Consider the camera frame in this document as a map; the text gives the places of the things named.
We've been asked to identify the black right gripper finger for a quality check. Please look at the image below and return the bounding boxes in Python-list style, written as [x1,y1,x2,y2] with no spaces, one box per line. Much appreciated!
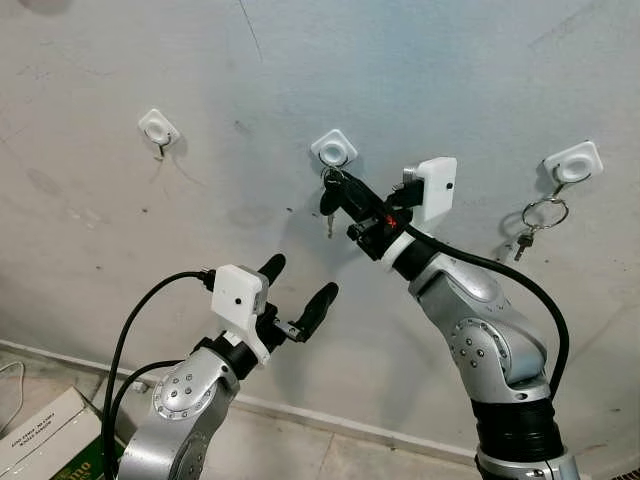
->
[320,188,361,223]
[325,168,386,213]

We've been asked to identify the white wall hook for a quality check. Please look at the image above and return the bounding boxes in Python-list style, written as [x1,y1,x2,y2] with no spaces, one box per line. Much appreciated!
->
[137,108,183,161]
[542,141,605,196]
[310,128,359,171]

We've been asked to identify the large key ring with keys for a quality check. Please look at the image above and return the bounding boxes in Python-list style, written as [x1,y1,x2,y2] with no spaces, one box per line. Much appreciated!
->
[498,192,571,263]

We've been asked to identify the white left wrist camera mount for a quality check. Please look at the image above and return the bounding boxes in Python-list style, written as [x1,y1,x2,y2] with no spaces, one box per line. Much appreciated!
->
[212,264,271,366]

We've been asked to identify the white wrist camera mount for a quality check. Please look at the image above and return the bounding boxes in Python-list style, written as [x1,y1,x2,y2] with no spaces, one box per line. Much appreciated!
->
[212,264,271,366]
[380,156,459,263]

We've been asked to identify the white and green cardboard box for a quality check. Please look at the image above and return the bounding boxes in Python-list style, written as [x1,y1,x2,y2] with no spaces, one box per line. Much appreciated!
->
[0,385,126,480]

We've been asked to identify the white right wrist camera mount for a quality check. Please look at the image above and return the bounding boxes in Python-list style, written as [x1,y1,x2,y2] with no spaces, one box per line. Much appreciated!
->
[380,156,459,263]

